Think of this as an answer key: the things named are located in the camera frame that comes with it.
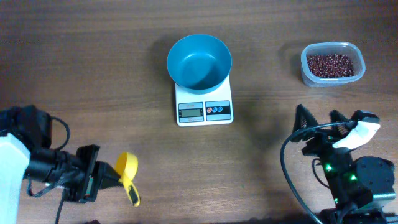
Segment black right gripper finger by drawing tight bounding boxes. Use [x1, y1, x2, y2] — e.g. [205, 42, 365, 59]
[330, 110, 349, 136]
[291, 104, 318, 142]

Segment yellow plastic measuring scoop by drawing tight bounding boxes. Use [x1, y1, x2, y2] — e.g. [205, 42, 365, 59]
[114, 152, 141, 207]

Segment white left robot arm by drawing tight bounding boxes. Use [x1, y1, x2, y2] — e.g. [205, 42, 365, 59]
[1, 105, 121, 223]

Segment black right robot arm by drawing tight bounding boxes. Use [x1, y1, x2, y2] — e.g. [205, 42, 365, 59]
[289, 105, 397, 223]

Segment white digital kitchen scale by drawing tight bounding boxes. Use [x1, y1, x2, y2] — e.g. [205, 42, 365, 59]
[175, 77, 234, 127]

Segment blue plastic bowl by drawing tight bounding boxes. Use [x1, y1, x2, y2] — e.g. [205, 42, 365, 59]
[166, 34, 233, 95]

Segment red adzuki beans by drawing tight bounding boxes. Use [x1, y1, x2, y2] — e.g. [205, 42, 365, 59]
[307, 54, 354, 78]

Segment clear plastic food container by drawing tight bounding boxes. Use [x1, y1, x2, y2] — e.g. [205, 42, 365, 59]
[300, 42, 366, 88]

